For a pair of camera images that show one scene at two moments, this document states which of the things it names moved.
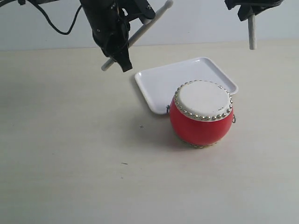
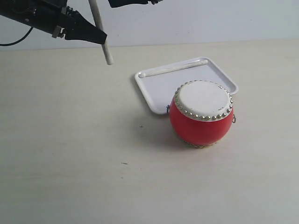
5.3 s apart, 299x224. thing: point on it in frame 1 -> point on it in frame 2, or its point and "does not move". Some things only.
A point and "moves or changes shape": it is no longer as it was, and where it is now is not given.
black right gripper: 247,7 -> 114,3
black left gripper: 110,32 -> 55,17
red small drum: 202,114 does not move
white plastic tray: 160,84 does not move
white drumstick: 252,26 -> 181,66
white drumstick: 145,23 moves or changes shape
